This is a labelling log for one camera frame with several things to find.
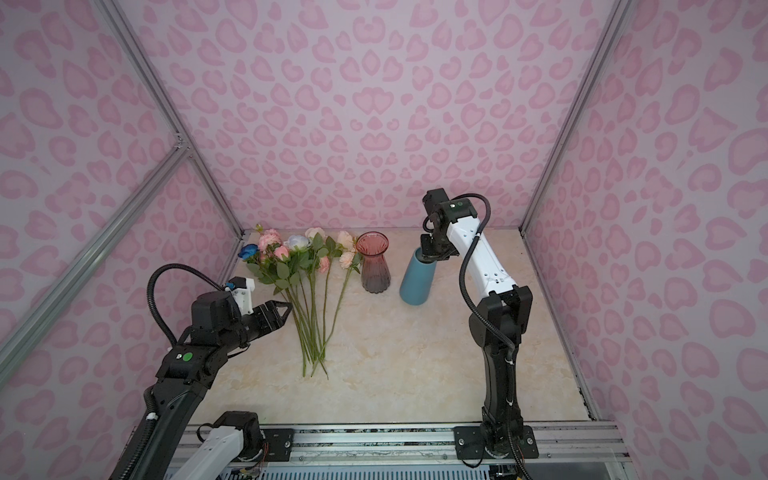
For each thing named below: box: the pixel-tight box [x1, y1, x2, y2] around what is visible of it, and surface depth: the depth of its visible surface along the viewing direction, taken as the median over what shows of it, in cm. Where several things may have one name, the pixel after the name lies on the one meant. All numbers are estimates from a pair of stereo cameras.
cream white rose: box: [305, 227, 329, 379], surface depth 107 cm
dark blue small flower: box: [237, 244, 260, 259], surface depth 107 cm
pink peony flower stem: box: [255, 224, 283, 253], surface depth 106 cm
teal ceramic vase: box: [399, 247, 437, 305], surface depth 92 cm
